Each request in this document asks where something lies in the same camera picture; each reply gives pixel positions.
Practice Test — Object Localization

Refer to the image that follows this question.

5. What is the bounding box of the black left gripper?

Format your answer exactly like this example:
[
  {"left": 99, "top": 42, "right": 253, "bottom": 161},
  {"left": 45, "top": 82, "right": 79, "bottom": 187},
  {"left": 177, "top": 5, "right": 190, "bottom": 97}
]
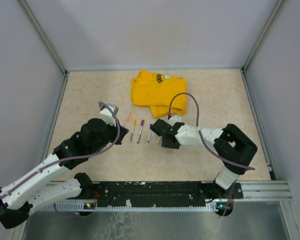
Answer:
[{"left": 89, "top": 117, "right": 128, "bottom": 155}]

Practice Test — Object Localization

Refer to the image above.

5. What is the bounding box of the orange pink highlighter pen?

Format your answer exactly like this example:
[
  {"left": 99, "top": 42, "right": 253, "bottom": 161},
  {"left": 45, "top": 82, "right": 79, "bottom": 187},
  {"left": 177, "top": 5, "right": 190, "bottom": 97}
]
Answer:
[{"left": 123, "top": 112, "right": 132, "bottom": 128}]

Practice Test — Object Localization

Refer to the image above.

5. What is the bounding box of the white yellow whiteboard marker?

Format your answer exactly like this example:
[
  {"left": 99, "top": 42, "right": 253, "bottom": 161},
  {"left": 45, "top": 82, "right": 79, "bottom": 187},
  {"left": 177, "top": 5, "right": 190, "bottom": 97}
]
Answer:
[{"left": 129, "top": 124, "right": 135, "bottom": 144}]

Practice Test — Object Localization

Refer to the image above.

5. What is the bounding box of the white blue-end pen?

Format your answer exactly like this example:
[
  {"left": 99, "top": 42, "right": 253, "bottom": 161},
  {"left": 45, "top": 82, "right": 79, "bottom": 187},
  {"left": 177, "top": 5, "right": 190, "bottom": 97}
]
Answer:
[{"left": 147, "top": 128, "right": 152, "bottom": 143}]

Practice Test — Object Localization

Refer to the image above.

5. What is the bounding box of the white purple-end pen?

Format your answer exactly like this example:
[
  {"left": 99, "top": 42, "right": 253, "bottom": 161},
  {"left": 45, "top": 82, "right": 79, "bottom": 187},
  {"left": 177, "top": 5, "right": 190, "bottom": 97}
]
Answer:
[{"left": 136, "top": 125, "right": 144, "bottom": 144}]

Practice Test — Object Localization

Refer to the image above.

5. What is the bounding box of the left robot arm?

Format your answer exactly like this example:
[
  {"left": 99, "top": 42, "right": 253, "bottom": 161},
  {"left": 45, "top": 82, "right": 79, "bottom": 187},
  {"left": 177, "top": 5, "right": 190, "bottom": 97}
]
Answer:
[{"left": 0, "top": 118, "right": 129, "bottom": 229}]

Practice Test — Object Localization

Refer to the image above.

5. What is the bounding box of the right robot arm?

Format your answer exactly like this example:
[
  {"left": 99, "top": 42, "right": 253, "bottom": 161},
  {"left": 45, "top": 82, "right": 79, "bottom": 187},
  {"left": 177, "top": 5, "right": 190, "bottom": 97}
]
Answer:
[{"left": 150, "top": 119, "right": 258, "bottom": 198}]

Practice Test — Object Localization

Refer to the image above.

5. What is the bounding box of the yellow folded t-shirt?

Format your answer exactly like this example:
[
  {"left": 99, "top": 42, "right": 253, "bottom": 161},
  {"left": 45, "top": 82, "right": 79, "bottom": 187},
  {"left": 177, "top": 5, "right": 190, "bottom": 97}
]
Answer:
[{"left": 130, "top": 70, "right": 187, "bottom": 119}]

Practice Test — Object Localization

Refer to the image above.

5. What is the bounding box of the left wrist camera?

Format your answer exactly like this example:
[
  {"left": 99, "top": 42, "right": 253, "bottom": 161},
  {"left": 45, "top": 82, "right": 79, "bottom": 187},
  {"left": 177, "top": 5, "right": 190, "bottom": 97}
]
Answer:
[{"left": 98, "top": 103, "right": 119, "bottom": 127}]

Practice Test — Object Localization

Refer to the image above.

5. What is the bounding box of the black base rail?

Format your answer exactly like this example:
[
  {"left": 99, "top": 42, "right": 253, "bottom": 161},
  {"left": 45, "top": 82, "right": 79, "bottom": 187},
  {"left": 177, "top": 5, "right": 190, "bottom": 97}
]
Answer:
[{"left": 37, "top": 181, "right": 245, "bottom": 213}]

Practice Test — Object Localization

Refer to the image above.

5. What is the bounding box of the aluminium frame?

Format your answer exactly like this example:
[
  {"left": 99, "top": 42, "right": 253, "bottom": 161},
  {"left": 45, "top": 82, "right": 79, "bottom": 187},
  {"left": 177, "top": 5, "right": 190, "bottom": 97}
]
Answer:
[{"left": 7, "top": 0, "right": 300, "bottom": 240}]

